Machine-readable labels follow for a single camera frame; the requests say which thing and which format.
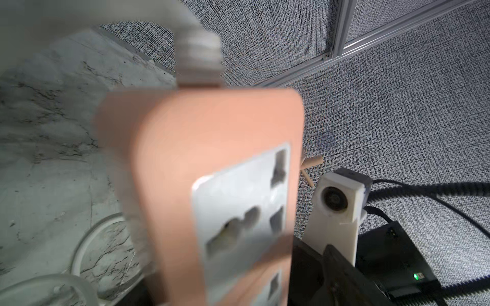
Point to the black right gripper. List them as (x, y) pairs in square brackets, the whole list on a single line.
[(389, 270)]

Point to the wooden mug tree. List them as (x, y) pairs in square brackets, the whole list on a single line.
[(308, 163)]

